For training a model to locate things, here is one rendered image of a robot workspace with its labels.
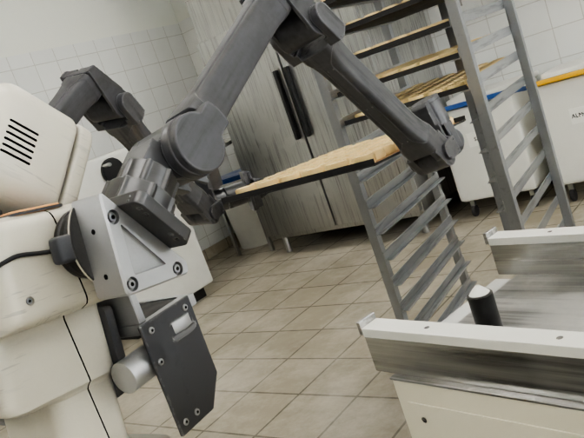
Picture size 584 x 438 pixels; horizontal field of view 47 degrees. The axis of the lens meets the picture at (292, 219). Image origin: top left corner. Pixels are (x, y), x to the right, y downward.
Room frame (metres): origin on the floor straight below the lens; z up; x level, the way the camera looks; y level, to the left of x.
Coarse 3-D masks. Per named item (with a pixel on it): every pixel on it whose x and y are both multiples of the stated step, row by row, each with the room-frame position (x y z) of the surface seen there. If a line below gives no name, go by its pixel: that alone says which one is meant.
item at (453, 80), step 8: (504, 56) 2.36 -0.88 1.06; (480, 64) 2.40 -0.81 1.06; (488, 64) 2.25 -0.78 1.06; (464, 72) 2.29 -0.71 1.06; (432, 80) 2.49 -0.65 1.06; (440, 80) 2.36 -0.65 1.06; (448, 80) 2.23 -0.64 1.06; (456, 80) 2.10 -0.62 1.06; (464, 80) 1.97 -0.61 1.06; (408, 88) 2.51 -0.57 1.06; (416, 88) 2.35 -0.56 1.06; (424, 88) 2.22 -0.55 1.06; (432, 88) 2.10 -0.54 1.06; (440, 88) 1.99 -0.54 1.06; (448, 88) 1.94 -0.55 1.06; (400, 96) 2.22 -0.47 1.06; (408, 96) 2.08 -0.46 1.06; (416, 96) 2.00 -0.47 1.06; (424, 96) 2.00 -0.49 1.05
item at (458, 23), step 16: (448, 0) 1.86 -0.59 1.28; (464, 32) 1.85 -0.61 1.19; (464, 48) 1.86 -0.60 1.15; (464, 64) 1.87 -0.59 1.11; (480, 80) 1.86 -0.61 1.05; (480, 96) 1.86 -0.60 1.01; (480, 112) 1.86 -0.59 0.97; (496, 144) 1.85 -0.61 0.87; (496, 160) 1.86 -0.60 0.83; (496, 176) 1.87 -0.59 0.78; (512, 192) 1.86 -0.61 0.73; (512, 208) 1.86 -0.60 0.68; (512, 224) 1.86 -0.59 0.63
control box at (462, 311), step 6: (492, 282) 0.96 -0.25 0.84; (498, 282) 0.95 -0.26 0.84; (504, 282) 0.94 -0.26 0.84; (492, 288) 0.94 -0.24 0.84; (498, 288) 0.93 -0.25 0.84; (462, 306) 0.91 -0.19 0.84; (468, 306) 0.90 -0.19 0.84; (456, 312) 0.90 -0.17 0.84; (462, 312) 0.89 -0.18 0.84; (468, 312) 0.88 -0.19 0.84; (450, 318) 0.88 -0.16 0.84; (456, 318) 0.88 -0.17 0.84
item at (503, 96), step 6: (522, 78) 2.36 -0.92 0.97; (516, 84) 2.27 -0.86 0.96; (522, 84) 2.34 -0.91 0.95; (504, 90) 2.14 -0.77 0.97; (510, 90) 2.20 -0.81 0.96; (516, 90) 2.26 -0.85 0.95; (498, 96) 2.07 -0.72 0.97; (504, 96) 2.12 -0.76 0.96; (492, 102) 2.01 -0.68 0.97; (498, 102) 2.06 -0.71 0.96; (492, 108) 1.99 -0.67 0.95; (474, 120) 1.90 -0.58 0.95
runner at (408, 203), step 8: (432, 176) 2.58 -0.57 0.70; (424, 184) 2.50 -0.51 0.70; (432, 184) 2.56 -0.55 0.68; (416, 192) 2.43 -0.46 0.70; (424, 192) 2.47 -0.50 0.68; (408, 200) 2.36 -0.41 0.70; (416, 200) 2.39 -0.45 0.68; (400, 208) 2.29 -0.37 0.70; (408, 208) 2.31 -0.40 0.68; (392, 216) 2.22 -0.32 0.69; (400, 216) 2.23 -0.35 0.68; (376, 224) 2.13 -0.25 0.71; (384, 224) 2.17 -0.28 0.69; (392, 224) 2.17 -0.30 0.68; (376, 232) 2.11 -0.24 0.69; (384, 232) 2.10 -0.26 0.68
